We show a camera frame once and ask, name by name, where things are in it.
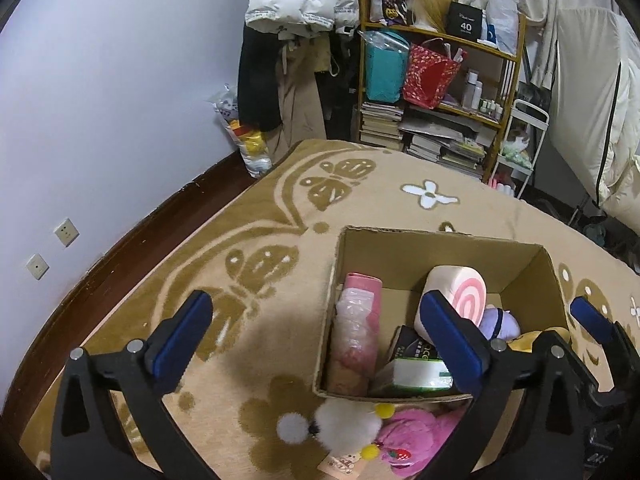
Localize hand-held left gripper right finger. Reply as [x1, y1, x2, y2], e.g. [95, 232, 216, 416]
[419, 290, 593, 480]

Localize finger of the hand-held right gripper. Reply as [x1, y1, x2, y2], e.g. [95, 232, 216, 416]
[571, 296, 640, 366]

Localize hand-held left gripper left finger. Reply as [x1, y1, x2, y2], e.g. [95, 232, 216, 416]
[50, 290, 215, 480]

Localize black tissue pack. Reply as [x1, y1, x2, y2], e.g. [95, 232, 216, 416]
[387, 325, 442, 364]

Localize green tissue pack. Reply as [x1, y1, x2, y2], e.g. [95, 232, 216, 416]
[370, 357, 464, 400]

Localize pink swirl roll cushion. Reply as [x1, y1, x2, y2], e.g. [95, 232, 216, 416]
[414, 265, 487, 341]

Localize purple plush toy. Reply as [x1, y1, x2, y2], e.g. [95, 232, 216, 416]
[477, 307, 522, 341]

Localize yellow plush toy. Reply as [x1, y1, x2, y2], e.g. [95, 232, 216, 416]
[505, 327, 571, 357]

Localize pink plastic packet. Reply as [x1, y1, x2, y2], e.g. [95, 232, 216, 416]
[332, 272, 384, 396]

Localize pink strawberry plush toy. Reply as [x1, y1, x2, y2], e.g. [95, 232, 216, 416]
[377, 405, 469, 479]

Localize cardboard box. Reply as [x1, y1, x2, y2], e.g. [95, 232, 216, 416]
[312, 226, 574, 404]

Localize white fluffy pompom toy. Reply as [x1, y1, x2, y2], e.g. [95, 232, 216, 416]
[276, 402, 396, 462]

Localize pink printed card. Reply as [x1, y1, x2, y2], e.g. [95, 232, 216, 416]
[317, 452, 372, 480]

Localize messy pile of books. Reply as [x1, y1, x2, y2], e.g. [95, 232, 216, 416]
[400, 107, 496, 181]

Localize white trolley cart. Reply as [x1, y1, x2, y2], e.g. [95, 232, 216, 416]
[492, 99, 551, 200]

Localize cream hanging duvet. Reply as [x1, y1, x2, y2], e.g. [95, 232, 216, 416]
[547, 7, 640, 226]

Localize clear bag of yellow toys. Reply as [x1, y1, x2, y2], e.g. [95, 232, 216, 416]
[209, 85, 274, 179]

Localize neat stack of books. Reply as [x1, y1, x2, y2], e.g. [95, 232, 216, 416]
[359, 101, 405, 150]

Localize wooden shelf unit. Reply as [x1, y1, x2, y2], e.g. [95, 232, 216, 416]
[357, 0, 529, 187]

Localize row of cosmetic bottles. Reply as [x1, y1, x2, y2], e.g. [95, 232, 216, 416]
[460, 70, 504, 121]

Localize red patterned bag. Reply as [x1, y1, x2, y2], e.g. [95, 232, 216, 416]
[402, 37, 464, 110]

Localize beige hanging trousers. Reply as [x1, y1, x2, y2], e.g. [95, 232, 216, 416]
[275, 35, 336, 161]

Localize black hanging garment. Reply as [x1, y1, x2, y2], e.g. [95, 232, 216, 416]
[325, 30, 364, 143]

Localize black hanging coat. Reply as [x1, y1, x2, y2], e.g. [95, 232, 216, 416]
[237, 25, 286, 131]

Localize teal bag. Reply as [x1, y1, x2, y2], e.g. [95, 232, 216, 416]
[362, 30, 411, 103]

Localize white plastic bag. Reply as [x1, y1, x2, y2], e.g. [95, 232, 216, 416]
[482, 0, 521, 56]

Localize black box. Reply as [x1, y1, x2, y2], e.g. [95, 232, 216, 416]
[446, 1, 488, 42]

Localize blonde wig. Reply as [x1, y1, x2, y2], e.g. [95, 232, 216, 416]
[407, 0, 456, 31]

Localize power wall socket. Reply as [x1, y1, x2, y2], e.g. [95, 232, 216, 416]
[54, 217, 80, 247]

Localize round-hole wall socket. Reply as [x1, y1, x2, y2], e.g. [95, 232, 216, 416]
[26, 254, 50, 281]

